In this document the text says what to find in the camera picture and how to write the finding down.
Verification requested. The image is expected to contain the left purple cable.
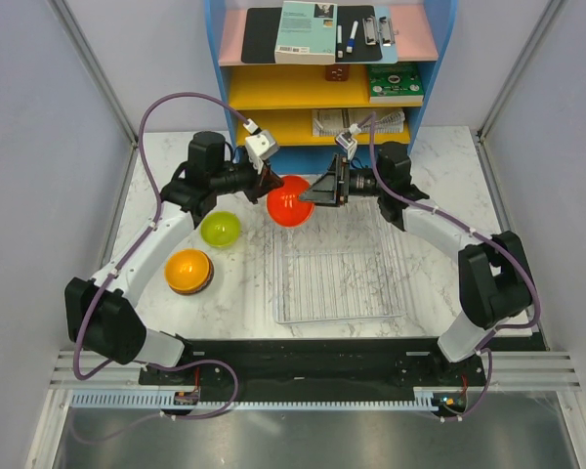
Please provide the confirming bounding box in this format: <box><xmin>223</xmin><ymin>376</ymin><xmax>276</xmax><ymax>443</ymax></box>
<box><xmin>72</xmin><ymin>93</ymin><xmax>258</xmax><ymax>382</ymax></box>

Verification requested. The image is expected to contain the lime green bowl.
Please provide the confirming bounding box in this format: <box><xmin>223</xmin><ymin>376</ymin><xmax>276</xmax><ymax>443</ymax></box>
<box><xmin>200</xmin><ymin>211</ymin><xmax>241</xmax><ymax>248</ymax></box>

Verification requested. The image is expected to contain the white marker black cap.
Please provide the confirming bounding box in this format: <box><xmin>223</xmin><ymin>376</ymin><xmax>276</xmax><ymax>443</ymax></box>
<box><xmin>336</xmin><ymin>24</ymin><xmax>344</xmax><ymax>59</ymax></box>

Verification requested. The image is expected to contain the green book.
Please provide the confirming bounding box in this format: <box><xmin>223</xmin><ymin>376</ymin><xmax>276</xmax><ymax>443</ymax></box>
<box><xmin>366</xmin><ymin>63</ymin><xmax>424</xmax><ymax>105</ymax></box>

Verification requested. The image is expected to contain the red patterned bowl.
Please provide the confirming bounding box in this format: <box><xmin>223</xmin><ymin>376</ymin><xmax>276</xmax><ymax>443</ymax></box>
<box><xmin>167</xmin><ymin>268</ymin><xmax>214</xmax><ymax>295</ymax></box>

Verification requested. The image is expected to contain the brown small box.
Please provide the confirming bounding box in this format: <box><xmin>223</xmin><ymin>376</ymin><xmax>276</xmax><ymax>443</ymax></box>
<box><xmin>325</xmin><ymin>64</ymin><xmax>350</xmax><ymax>82</ymax></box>

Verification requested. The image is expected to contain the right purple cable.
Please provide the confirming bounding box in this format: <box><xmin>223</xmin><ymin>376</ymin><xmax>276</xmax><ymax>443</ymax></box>
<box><xmin>351</xmin><ymin>111</ymin><xmax>543</xmax><ymax>353</ymax></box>

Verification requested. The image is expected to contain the black mat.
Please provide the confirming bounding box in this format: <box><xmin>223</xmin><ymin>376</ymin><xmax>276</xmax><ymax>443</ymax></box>
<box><xmin>241</xmin><ymin>5</ymin><xmax>383</xmax><ymax>64</ymax></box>

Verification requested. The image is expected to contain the white marker blue cap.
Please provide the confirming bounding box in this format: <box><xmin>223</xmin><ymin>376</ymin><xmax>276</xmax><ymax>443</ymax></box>
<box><xmin>346</xmin><ymin>21</ymin><xmax>358</xmax><ymax>54</ymax></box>

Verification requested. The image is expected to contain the purple cable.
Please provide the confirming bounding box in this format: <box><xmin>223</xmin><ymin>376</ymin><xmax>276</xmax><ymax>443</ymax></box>
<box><xmin>351</xmin><ymin>111</ymin><xmax>543</xmax><ymax>353</ymax></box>
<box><xmin>72</xmin><ymin>93</ymin><xmax>258</xmax><ymax>382</ymax></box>

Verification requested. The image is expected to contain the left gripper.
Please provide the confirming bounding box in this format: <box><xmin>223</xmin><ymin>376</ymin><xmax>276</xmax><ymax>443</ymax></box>
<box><xmin>211</xmin><ymin>151</ymin><xmax>284</xmax><ymax>205</ymax></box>

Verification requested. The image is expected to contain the red orange bowl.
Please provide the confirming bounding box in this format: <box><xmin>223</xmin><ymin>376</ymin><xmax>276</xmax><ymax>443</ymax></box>
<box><xmin>267</xmin><ymin>175</ymin><xmax>314</xmax><ymax>228</ymax></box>

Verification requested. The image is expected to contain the blue shelf unit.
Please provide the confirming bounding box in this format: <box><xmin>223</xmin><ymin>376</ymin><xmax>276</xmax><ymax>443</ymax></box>
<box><xmin>204</xmin><ymin>1</ymin><xmax>458</xmax><ymax>174</ymax></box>

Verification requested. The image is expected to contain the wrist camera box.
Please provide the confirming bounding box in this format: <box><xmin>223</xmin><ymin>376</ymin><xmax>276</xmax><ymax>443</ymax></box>
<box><xmin>335</xmin><ymin>131</ymin><xmax>357</xmax><ymax>153</ymax></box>
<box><xmin>245</xmin><ymin>130</ymin><xmax>279</xmax><ymax>161</ymax></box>

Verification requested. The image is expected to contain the white cable duct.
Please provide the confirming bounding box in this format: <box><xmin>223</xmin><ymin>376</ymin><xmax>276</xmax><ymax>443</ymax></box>
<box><xmin>68</xmin><ymin>388</ymin><xmax>464</xmax><ymax>411</ymax></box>

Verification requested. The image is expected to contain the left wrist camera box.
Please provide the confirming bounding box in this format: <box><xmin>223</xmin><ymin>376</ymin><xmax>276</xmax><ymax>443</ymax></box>
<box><xmin>245</xmin><ymin>130</ymin><xmax>279</xmax><ymax>161</ymax></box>

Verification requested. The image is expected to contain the teal book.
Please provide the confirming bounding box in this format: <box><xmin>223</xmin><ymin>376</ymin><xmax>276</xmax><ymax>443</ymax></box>
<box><xmin>274</xmin><ymin>1</ymin><xmax>338</xmax><ymax>65</ymax></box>

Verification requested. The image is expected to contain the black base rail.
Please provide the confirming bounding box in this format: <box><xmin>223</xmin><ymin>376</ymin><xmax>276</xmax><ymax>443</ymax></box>
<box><xmin>137</xmin><ymin>335</ymin><xmax>551</xmax><ymax>402</ymax></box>

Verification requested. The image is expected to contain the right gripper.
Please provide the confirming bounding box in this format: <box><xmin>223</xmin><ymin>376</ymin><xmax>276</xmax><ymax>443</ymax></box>
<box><xmin>298</xmin><ymin>153</ymin><xmax>388</xmax><ymax>209</ymax></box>

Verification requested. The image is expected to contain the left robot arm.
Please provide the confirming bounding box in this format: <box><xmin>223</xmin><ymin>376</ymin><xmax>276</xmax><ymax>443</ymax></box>
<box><xmin>64</xmin><ymin>130</ymin><xmax>283</xmax><ymax>384</ymax></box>

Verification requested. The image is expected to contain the yellow orange bowl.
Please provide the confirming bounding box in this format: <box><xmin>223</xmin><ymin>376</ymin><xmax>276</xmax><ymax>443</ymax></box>
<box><xmin>164</xmin><ymin>249</ymin><xmax>211</xmax><ymax>283</ymax></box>

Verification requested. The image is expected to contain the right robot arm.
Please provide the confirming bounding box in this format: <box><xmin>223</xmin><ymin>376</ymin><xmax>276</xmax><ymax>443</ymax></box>
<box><xmin>298</xmin><ymin>142</ymin><xmax>540</xmax><ymax>385</ymax></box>

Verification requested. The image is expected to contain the white wire dish rack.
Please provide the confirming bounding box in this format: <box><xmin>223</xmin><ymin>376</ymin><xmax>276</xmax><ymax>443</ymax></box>
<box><xmin>270</xmin><ymin>197</ymin><xmax>405</xmax><ymax>325</ymax></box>

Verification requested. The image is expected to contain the folded newspaper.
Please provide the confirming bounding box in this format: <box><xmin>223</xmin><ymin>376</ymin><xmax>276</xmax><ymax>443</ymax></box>
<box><xmin>312</xmin><ymin>107</ymin><xmax>405</xmax><ymax>137</ymax></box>

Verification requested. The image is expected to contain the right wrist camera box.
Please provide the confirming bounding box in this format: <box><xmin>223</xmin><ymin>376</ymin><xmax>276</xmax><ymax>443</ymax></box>
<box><xmin>335</xmin><ymin>131</ymin><xmax>357</xmax><ymax>153</ymax></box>

